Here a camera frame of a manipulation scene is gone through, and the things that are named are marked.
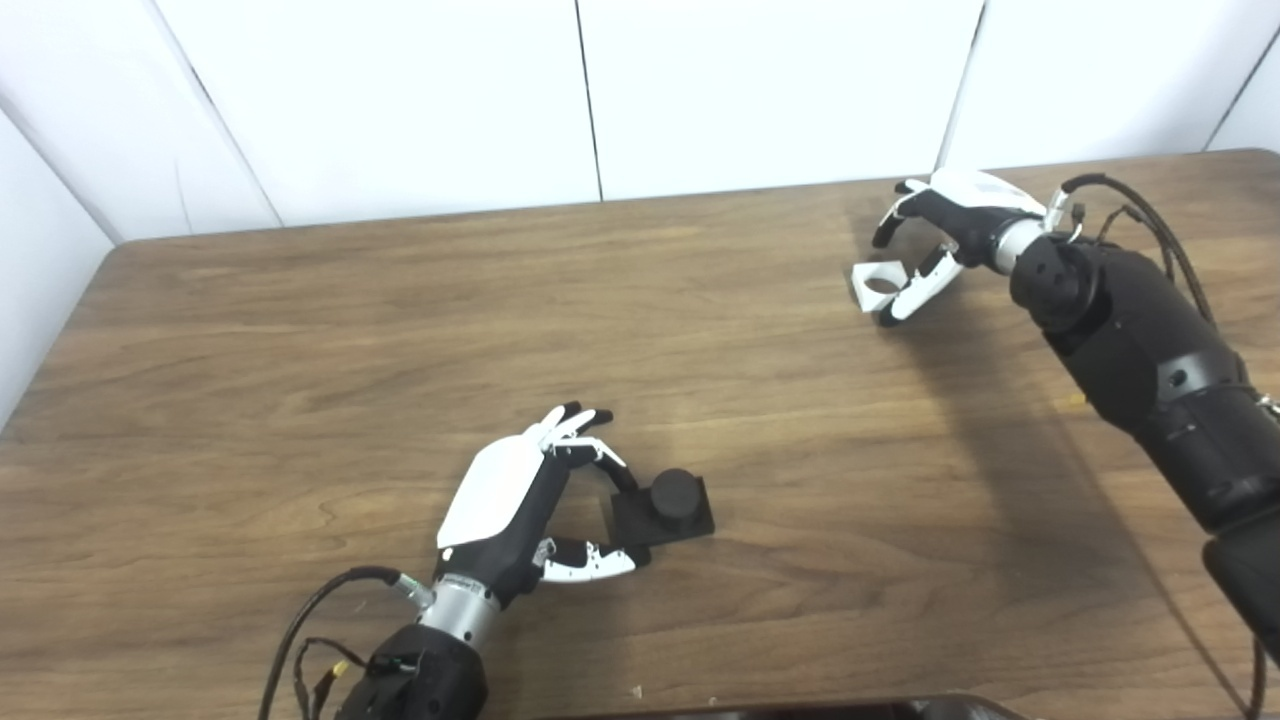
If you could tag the dark robot torso edge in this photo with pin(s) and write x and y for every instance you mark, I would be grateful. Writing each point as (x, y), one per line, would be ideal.
(850, 712)

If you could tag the black peg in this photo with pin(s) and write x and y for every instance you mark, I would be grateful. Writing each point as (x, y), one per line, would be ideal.
(675, 495)

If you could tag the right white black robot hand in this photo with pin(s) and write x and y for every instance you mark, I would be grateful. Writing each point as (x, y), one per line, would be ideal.
(975, 200)

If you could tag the white square piece with hole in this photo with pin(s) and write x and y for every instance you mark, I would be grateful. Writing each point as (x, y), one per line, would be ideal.
(862, 281)

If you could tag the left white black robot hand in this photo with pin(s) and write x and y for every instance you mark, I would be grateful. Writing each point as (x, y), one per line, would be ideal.
(495, 490)

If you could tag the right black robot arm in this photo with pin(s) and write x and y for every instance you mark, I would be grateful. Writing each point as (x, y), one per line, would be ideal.
(1130, 320)

